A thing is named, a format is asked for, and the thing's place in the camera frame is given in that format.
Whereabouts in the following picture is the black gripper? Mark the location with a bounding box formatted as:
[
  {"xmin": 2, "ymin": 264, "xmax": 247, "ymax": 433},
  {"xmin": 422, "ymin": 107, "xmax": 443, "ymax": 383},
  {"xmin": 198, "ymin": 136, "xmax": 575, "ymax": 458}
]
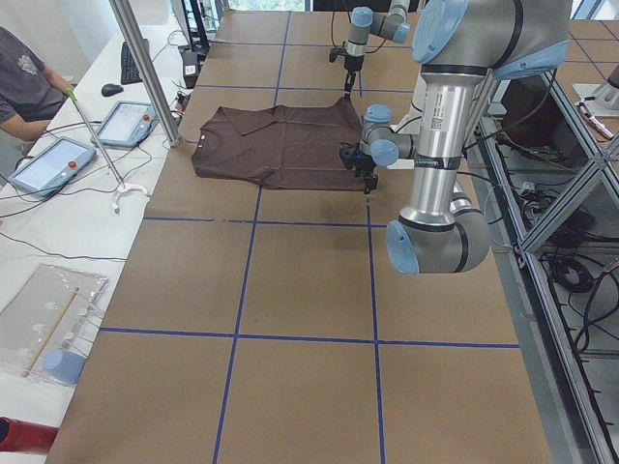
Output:
[
  {"xmin": 343, "ymin": 54, "xmax": 364, "ymax": 101},
  {"xmin": 354, "ymin": 162, "xmax": 378, "ymax": 194}
]

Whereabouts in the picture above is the dark brown t-shirt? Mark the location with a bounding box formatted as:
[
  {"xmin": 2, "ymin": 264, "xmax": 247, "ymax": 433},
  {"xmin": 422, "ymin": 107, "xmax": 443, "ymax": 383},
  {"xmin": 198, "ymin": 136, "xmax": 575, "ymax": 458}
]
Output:
[{"xmin": 192, "ymin": 98, "xmax": 364, "ymax": 191}]

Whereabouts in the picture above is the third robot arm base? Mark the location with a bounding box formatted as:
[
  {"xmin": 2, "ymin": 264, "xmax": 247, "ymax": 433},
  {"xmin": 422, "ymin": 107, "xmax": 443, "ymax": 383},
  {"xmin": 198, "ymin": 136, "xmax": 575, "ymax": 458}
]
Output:
[{"xmin": 573, "ymin": 68, "xmax": 618, "ymax": 118}]

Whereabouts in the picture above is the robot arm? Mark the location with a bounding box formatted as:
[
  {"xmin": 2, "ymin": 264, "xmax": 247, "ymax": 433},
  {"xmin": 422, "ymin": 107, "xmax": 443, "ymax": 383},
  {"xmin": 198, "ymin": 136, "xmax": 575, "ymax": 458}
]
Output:
[
  {"xmin": 359, "ymin": 1, "xmax": 572, "ymax": 275},
  {"xmin": 330, "ymin": 0, "xmax": 411, "ymax": 100}
]

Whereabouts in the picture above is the black power adapter box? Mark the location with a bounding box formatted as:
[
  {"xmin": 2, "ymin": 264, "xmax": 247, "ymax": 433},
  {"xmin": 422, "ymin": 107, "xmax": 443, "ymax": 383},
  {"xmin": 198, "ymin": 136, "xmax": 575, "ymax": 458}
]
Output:
[{"xmin": 181, "ymin": 49, "xmax": 200, "ymax": 89}]

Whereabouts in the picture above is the black keyboard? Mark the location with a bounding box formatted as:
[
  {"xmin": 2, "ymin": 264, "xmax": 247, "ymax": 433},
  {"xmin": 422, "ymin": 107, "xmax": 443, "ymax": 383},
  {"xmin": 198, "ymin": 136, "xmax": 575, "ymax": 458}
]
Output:
[{"xmin": 120, "ymin": 42, "xmax": 142, "ymax": 86}]

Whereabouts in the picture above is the far blue teach pendant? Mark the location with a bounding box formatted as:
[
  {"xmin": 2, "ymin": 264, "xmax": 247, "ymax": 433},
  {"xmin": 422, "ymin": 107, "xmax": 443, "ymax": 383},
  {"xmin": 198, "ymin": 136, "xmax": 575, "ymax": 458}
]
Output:
[{"xmin": 96, "ymin": 101, "xmax": 157, "ymax": 149}]

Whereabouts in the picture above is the blue teach pendant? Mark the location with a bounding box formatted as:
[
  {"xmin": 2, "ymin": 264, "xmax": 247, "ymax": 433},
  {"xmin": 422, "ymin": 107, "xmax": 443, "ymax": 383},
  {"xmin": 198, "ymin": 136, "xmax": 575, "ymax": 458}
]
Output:
[
  {"xmin": 96, "ymin": 101, "xmax": 157, "ymax": 149},
  {"xmin": 8, "ymin": 137, "xmax": 96, "ymax": 197}
]

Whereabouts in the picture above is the black computer mouse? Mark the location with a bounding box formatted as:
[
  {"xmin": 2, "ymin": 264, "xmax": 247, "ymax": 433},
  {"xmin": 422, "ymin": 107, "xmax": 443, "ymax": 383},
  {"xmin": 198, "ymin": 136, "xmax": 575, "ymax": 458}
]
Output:
[{"xmin": 101, "ymin": 83, "xmax": 124, "ymax": 98}]

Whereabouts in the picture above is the white plastic hook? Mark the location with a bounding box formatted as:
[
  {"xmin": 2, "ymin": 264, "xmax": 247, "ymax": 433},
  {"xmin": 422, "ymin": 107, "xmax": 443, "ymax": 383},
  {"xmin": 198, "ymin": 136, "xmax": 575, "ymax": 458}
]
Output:
[{"xmin": 111, "ymin": 182, "xmax": 150, "ymax": 215}]

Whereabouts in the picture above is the metal reacher stick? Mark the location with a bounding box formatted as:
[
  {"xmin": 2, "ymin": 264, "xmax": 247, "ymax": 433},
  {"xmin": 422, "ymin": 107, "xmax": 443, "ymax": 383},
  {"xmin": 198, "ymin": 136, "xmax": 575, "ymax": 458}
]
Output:
[{"xmin": 64, "ymin": 87, "xmax": 125, "ymax": 190}]

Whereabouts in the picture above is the near blue teach pendant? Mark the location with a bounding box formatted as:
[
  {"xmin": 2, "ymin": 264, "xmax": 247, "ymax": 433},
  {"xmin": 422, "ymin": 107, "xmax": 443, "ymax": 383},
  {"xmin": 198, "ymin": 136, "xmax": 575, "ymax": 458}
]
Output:
[{"xmin": 8, "ymin": 137, "xmax": 96, "ymax": 197}]

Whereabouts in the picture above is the person in grey shirt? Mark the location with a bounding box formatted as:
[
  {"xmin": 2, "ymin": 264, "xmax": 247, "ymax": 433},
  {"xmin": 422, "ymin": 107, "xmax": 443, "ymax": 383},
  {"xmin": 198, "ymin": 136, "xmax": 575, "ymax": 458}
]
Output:
[{"xmin": 1, "ymin": 27, "xmax": 73, "ymax": 141}]

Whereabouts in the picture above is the clear plastic sheet tray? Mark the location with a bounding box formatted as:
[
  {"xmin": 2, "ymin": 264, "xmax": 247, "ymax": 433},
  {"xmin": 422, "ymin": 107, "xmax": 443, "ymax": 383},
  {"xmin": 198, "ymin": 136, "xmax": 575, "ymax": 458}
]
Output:
[{"xmin": 1, "ymin": 265, "xmax": 108, "ymax": 387}]

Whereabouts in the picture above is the blue plastic cap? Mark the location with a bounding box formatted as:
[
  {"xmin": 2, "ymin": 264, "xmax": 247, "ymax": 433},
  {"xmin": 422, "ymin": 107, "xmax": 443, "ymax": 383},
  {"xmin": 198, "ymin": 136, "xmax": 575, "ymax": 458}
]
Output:
[{"xmin": 44, "ymin": 349, "xmax": 86, "ymax": 386}]

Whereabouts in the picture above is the wooden stick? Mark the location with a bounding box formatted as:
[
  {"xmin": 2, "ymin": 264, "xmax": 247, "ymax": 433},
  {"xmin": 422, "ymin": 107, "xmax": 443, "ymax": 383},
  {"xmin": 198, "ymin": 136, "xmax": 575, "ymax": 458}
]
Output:
[{"xmin": 21, "ymin": 287, "xmax": 80, "ymax": 377}]

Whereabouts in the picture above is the red cylinder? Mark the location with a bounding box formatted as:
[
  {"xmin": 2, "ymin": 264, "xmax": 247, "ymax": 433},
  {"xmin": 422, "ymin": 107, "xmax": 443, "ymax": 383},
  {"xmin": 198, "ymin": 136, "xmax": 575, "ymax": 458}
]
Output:
[{"xmin": 1, "ymin": 417, "xmax": 59, "ymax": 455}]

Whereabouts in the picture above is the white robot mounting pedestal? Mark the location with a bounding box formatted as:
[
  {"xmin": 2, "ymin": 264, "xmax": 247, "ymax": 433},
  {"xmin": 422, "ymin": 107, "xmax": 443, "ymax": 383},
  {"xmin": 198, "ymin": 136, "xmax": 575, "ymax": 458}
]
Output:
[{"xmin": 370, "ymin": 69, "xmax": 471, "ymax": 173}]

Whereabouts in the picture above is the aluminium frame post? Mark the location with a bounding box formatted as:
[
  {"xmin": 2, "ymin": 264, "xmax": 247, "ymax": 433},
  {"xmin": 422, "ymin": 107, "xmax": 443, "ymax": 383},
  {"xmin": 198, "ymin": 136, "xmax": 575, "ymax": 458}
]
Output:
[{"xmin": 109, "ymin": 0, "xmax": 181, "ymax": 147}]

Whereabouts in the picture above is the aluminium side frame rail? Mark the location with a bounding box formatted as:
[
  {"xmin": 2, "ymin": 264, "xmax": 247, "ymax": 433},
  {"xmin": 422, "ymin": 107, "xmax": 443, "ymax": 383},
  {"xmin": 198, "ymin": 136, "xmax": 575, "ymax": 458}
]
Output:
[{"xmin": 466, "ymin": 74, "xmax": 618, "ymax": 463}]

